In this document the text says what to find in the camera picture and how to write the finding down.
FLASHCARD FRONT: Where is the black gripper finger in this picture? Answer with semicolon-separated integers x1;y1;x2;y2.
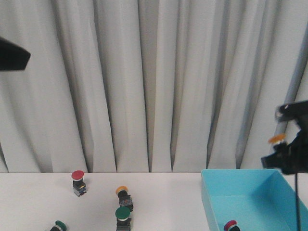
275;100;308;133
261;132;308;175
0;37;31;71

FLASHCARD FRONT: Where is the yellow push button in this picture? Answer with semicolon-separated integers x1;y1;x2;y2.
268;133;288;158
115;186;133;212

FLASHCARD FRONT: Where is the red push button carried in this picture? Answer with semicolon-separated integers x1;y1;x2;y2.
224;220;240;231

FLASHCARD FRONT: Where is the blue plastic box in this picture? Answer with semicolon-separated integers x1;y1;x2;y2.
201;169;297;231

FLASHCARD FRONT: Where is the white pleated curtain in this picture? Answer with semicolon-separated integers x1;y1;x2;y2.
0;0;308;173

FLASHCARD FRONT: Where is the red push button standing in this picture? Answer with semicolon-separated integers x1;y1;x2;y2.
71;170;87;197

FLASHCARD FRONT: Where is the yellow push button lying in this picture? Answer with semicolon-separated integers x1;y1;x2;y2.
115;186;133;212

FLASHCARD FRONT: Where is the green push button lying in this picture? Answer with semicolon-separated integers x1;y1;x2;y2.
50;220;67;231

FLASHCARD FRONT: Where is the green push button standing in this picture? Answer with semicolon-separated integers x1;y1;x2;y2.
115;206;131;231

